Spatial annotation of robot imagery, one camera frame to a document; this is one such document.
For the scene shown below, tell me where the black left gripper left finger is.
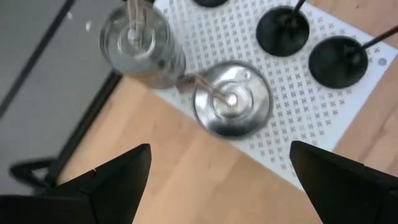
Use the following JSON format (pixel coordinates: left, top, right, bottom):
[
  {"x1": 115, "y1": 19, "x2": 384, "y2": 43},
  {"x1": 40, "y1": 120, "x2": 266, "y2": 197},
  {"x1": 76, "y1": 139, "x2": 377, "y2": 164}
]
[{"x1": 0, "y1": 143, "x2": 153, "y2": 224}]

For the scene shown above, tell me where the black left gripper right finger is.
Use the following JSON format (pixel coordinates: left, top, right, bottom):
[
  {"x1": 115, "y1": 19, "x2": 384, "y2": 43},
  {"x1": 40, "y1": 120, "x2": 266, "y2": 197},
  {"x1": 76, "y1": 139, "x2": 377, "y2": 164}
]
[{"x1": 289, "y1": 140, "x2": 398, "y2": 224}]

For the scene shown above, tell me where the black candlestick holder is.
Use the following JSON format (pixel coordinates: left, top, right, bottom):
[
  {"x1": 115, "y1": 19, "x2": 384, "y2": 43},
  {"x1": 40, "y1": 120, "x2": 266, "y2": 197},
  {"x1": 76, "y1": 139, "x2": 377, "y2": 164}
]
[
  {"x1": 192, "y1": 0, "x2": 229, "y2": 9},
  {"x1": 255, "y1": 0, "x2": 311, "y2": 58},
  {"x1": 307, "y1": 26, "x2": 398, "y2": 90}
]

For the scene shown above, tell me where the silver cylindrical candle holder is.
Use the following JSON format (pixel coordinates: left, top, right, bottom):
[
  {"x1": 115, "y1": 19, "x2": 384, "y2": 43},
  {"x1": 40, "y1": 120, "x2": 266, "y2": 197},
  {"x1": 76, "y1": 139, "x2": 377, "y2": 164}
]
[
  {"x1": 98, "y1": 0, "x2": 187, "y2": 90},
  {"x1": 190, "y1": 60, "x2": 275, "y2": 140}
]

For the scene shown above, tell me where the white perforated metal shelf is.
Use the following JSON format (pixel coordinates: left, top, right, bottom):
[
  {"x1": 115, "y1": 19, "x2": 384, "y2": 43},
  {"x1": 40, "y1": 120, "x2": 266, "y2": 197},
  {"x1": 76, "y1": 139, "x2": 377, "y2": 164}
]
[{"x1": 152, "y1": 0, "x2": 398, "y2": 190}]

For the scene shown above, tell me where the black aluminium table frame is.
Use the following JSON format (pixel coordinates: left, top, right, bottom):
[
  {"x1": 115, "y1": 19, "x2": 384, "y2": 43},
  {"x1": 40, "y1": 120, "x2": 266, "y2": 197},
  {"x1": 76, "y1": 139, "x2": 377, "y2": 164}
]
[{"x1": 9, "y1": 70, "x2": 123, "y2": 190}]

